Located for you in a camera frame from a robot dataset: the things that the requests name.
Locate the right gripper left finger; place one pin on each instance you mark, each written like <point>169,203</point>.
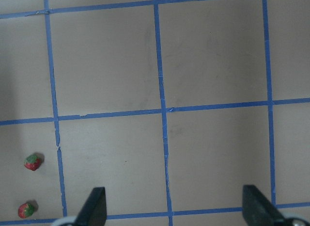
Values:
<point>93,212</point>

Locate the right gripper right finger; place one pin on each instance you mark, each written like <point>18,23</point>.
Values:
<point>257,210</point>

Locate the strawberry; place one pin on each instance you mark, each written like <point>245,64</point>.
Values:
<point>32,162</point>
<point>25,210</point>

